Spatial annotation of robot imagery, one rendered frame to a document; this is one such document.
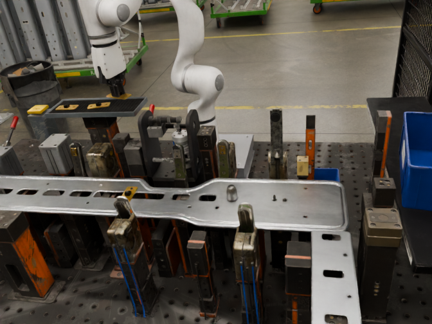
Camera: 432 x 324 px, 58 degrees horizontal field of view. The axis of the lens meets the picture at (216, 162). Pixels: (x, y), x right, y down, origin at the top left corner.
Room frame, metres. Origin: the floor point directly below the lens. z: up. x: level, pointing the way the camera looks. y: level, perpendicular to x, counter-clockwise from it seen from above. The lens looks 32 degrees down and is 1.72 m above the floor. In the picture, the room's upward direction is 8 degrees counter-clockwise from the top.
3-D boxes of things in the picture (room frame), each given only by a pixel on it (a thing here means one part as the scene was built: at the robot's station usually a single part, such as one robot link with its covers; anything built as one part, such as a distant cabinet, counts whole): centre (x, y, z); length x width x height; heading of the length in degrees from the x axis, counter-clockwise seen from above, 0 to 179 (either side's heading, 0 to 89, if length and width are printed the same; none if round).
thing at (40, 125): (1.48, 0.68, 0.92); 0.08 x 0.08 x 0.44; 74
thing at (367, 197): (0.82, -0.41, 0.85); 0.12 x 0.03 x 0.30; 164
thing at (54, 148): (1.28, 0.57, 0.90); 0.13 x 0.10 x 0.41; 164
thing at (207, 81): (1.54, 0.01, 1.10); 0.19 x 0.12 x 0.24; 52
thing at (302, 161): (1.00, -0.27, 0.88); 0.04 x 0.04 x 0.36; 74
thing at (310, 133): (1.02, -0.29, 0.95); 0.03 x 0.01 x 0.50; 74
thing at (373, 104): (0.98, -0.63, 1.02); 0.90 x 0.22 x 0.03; 164
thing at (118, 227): (0.84, 0.28, 0.87); 0.12 x 0.09 x 0.35; 164
